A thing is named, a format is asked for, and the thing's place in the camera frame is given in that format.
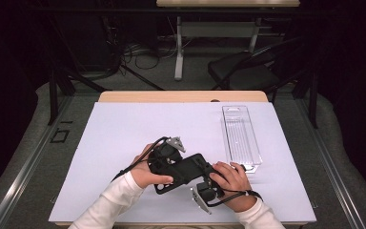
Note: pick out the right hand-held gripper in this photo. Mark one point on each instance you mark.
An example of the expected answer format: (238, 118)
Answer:
(208, 191)

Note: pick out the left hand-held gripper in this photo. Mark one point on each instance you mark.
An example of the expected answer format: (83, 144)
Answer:
(165, 156)

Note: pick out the black phone case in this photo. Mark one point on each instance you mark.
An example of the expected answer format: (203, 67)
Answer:
(187, 170)

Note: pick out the clear plastic container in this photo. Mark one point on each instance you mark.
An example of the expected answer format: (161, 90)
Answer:
(239, 136)

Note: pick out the person's right hand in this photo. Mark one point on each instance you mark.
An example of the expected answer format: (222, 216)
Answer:
(235, 184)

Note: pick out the person's left hand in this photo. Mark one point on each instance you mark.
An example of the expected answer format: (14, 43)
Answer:
(143, 175)

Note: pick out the black folding chair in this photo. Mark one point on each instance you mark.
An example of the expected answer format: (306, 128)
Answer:
(238, 73)

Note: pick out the black metal stand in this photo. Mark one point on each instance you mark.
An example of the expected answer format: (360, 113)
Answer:
(313, 95)
(53, 95)

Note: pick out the desk with white legs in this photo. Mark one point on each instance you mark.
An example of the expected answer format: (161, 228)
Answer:
(216, 30)

